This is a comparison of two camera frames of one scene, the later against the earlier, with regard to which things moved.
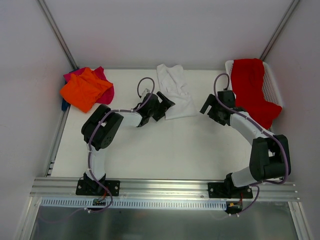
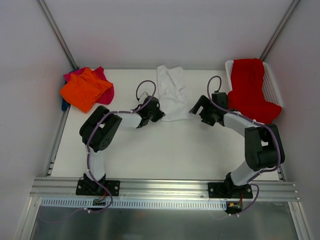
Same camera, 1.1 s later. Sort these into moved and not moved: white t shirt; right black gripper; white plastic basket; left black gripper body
Moved: right black gripper
Not moved: white t shirt; white plastic basket; left black gripper body
